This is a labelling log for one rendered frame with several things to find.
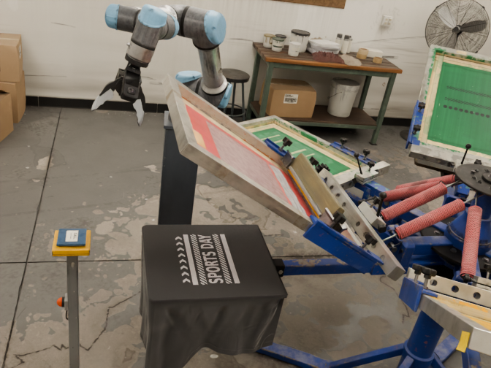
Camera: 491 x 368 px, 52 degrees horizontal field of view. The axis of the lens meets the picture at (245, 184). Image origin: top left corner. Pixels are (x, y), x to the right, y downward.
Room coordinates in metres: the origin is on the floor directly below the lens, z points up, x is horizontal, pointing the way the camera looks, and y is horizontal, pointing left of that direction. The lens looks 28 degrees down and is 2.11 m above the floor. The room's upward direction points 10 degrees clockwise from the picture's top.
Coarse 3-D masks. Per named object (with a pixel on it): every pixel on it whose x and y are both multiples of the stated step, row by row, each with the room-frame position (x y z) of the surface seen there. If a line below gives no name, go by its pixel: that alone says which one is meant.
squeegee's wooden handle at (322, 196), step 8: (296, 160) 1.81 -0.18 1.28; (304, 160) 1.77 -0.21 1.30; (296, 168) 1.77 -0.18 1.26; (304, 168) 1.73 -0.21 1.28; (312, 168) 1.71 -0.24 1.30; (304, 176) 1.70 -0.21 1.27; (312, 176) 1.66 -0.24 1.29; (304, 184) 1.66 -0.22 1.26; (312, 184) 1.63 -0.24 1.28; (320, 184) 1.60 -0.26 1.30; (312, 192) 1.59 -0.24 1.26; (320, 192) 1.56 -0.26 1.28; (328, 192) 1.54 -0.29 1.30; (320, 200) 1.53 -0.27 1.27; (328, 200) 1.50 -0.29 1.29; (336, 200) 1.50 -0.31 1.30; (320, 208) 1.50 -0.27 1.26; (328, 208) 1.47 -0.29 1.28; (336, 208) 1.45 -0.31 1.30
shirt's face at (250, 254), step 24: (168, 240) 1.59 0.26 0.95; (240, 240) 1.67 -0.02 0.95; (168, 264) 1.44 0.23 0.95; (240, 264) 1.52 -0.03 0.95; (264, 264) 1.54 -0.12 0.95; (168, 288) 1.32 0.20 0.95; (192, 288) 1.34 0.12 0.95; (216, 288) 1.36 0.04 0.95; (240, 288) 1.38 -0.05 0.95; (264, 288) 1.40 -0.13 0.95
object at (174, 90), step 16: (176, 80) 1.74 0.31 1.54; (176, 96) 1.54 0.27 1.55; (192, 96) 1.74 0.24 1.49; (176, 112) 1.41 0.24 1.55; (208, 112) 1.76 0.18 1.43; (176, 128) 1.33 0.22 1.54; (240, 128) 1.80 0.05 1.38; (192, 144) 1.21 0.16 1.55; (256, 144) 1.83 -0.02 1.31; (192, 160) 1.20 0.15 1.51; (208, 160) 1.21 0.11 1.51; (224, 176) 1.23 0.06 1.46; (240, 176) 1.25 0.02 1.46; (256, 192) 1.26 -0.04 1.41; (272, 208) 1.28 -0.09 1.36; (288, 208) 1.29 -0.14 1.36; (304, 224) 1.31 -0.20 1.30; (352, 240) 1.49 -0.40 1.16
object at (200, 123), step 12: (192, 120) 1.55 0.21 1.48; (204, 120) 1.66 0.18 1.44; (204, 132) 1.52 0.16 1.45; (216, 132) 1.63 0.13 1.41; (228, 144) 1.60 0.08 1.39; (240, 144) 1.72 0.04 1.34; (240, 156) 1.57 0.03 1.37; (252, 156) 1.68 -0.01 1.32; (264, 168) 1.65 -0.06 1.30; (276, 180) 1.61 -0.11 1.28; (288, 180) 1.73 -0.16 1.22
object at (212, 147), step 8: (208, 144) 1.44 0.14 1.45; (216, 144) 1.50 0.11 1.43; (216, 152) 1.42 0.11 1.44; (224, 152) 1.48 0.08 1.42; (224, 160) 1.40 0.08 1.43; (232, 160) 1.46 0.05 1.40; (240, 160) 1.53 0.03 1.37; (240, 168) 1.44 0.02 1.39; (248, 168) 1.51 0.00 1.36; (248, 176) 1.42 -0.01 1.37; (256, 176) 1.49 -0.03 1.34; (264, 176) 1.56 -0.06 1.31; (264, 184) 1.47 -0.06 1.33; (272, 184) 1.53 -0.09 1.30; (272, 192) 1.44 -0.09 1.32; (280, 192) 1.51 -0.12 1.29; (288, 200) 1.49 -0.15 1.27; (304, 208) 1.54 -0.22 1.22
